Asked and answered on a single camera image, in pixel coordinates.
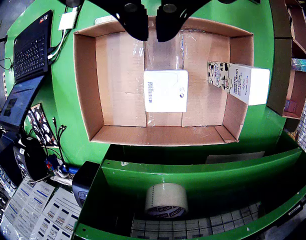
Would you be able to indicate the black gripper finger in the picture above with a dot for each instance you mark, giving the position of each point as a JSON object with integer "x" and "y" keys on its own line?
{"x": 135, "y": 22}
{"x": 168, "y": 25}

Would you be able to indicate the plain white carton box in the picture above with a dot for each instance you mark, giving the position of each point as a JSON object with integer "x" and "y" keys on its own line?
{"x": 165, "y": 92}

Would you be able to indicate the cow print hand cream box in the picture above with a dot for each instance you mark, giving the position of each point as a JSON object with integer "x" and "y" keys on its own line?
{"x": 240, "y": 82}

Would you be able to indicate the large shallow cardboard tray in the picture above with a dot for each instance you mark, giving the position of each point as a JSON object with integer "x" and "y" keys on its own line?
{"x": 118, "y": 75}

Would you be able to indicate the empty cardboard box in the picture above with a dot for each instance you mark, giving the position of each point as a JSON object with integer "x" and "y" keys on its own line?
{"x": 299, "y": 25}

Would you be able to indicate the blue carton box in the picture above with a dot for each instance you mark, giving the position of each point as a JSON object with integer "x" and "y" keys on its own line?
{"x": 303, "y": 65}

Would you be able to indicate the pink carton box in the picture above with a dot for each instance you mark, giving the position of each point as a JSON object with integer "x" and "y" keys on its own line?
{"x": 290, "y": 106}

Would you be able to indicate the white power adapter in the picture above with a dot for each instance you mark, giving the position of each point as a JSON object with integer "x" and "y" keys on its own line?
{"x": 67, "y": 21}

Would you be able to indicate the black laptop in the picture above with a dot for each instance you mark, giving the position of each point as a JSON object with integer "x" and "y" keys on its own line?
{"x": 30, "y": 52}

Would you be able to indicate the sheet of printed pictures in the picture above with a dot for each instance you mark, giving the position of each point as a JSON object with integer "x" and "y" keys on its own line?
{"x": 40, "y": 122}

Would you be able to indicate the green metal shelf unit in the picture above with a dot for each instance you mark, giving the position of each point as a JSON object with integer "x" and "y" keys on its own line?
{"x": 218, "y": 180}

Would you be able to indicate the small blue object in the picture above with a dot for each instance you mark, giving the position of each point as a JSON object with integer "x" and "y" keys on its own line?
{"x": 51, "y": 162}

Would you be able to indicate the black label printer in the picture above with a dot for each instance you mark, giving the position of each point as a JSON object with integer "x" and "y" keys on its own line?
{"x": 83, "y": 180}

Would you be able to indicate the black round device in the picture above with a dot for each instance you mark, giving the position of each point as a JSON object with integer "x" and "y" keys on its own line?
{"x": 33, "y": 160}

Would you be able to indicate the clear packing tape roll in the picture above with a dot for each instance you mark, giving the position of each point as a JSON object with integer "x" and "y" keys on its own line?
{"x": 165, "y": 197}

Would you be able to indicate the grid printed paper sheet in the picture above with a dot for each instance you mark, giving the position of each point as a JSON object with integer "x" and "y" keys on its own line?
{"x": 193, "y": 225}

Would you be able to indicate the white printed paper sheets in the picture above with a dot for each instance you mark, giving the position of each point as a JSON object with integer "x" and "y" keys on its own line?
{"x": 30, "y": 200}

